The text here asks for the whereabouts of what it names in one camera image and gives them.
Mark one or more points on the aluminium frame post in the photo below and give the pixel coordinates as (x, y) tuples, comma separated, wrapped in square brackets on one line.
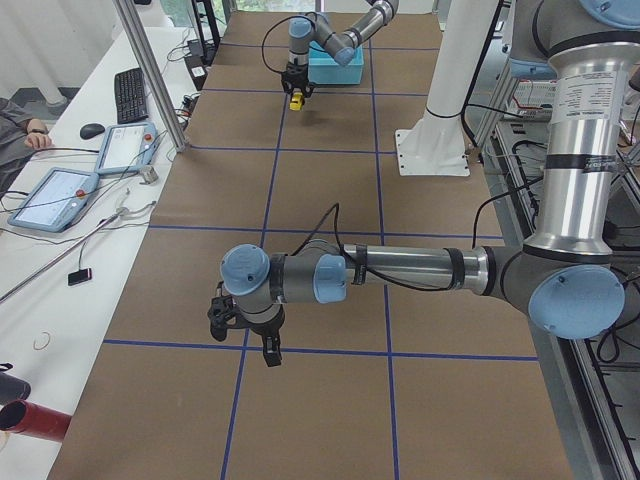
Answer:
[(144, 55)]

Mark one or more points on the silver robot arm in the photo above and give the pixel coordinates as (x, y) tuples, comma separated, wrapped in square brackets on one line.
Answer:
[(550, 38), (340, 45)]

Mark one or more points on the black computer mouse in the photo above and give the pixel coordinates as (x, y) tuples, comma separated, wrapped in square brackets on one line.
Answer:
[(91, 130)]

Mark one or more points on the seated person's hand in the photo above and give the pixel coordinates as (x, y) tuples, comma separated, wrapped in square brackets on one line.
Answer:
[(37, 135)]

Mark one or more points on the white pedestal column base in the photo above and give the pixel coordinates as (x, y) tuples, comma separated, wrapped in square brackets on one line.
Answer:
[(435, 146)]

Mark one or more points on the light blue plastic bin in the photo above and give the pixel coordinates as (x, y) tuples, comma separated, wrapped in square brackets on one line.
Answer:
[(324, 70)]

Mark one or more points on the aluminium side frame rack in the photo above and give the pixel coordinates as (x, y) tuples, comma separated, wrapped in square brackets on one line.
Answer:
[(560, 276)]

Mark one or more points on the upper teach pendant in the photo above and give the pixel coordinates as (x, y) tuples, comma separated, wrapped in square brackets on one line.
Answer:
[(126, 148)]

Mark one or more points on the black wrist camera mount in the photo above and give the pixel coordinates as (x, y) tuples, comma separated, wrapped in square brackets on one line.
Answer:
[(224, 314)]

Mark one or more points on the yellow beetle toy car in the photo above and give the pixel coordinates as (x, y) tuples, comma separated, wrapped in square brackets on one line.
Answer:
[(297, 101)]

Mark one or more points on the small black sensor device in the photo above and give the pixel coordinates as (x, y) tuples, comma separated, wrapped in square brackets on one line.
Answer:
[(79, 276)]

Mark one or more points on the black keyboard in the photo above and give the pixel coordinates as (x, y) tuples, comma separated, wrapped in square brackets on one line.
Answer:
[(129, 96)]

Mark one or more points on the long metal rod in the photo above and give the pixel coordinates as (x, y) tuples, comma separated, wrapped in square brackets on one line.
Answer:
[(119, 212)]

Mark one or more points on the teach pendant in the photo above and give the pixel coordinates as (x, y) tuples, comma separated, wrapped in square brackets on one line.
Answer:
[(56, 200), (126, 148)]

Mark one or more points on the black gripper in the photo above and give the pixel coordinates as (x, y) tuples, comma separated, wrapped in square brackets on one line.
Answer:
[(263, 326), (295, 76)]

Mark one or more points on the lower teach pendant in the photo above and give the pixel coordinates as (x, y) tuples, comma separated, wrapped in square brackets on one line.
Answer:
[(56, 200)]

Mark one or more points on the red bottle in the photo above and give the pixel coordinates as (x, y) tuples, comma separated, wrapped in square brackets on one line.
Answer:
[(34, 420)]

